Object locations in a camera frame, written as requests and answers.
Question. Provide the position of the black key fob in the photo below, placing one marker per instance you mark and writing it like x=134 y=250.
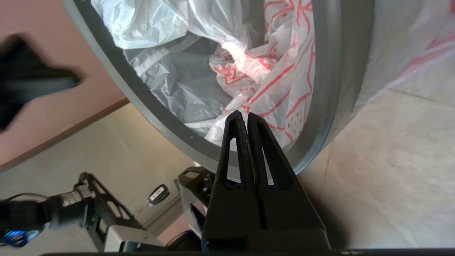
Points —
x=159 y=194

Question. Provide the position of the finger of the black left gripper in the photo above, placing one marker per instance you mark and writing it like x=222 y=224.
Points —
x=25 y=78

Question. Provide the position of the black robot torso frame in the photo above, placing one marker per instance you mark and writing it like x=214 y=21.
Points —
x=96 y=199

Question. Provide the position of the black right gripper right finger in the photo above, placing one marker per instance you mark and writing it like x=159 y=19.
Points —
x=288 y=209

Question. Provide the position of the new white orange-print bag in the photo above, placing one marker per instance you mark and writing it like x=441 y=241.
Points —
x=249 y=71

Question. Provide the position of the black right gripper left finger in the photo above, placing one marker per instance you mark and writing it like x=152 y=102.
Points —
x=231 y=213

